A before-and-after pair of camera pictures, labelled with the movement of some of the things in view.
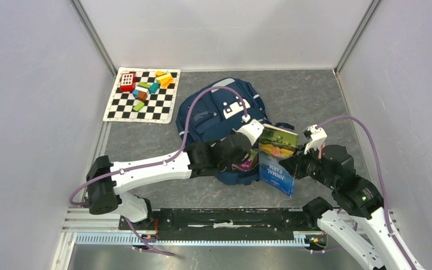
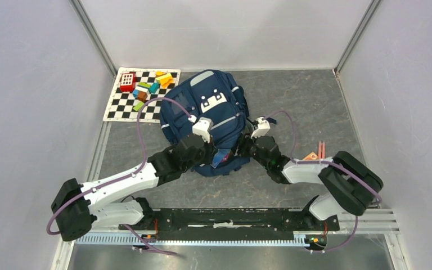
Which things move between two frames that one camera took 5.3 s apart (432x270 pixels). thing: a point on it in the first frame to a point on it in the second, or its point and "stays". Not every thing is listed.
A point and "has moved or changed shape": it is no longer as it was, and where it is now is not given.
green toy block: x=139 y=105 stays
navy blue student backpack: x=217 y=113 has moved or changed shape
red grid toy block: x=127 y=81 stays
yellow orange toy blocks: x=163 y=79 stays
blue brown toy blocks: x=142 y=89 stays
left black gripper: x=239 y=160 to x=210 y=152
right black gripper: x=293 y=163 to x=243 y=141
